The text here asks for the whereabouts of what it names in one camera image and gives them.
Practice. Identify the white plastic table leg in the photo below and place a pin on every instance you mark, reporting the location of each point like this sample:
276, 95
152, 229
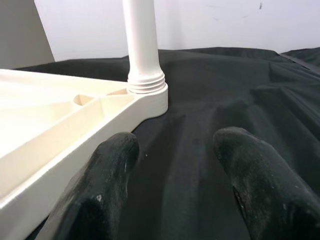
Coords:
142, 45

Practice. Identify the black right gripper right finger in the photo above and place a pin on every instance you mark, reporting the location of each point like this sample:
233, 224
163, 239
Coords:
265, 185

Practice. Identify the black cloth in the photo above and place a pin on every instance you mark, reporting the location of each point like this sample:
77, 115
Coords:
225, 87

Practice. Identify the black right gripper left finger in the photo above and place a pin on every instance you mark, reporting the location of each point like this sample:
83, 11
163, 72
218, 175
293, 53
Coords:
100, 190

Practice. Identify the cream plastic table top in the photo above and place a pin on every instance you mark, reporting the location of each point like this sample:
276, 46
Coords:
50, 120

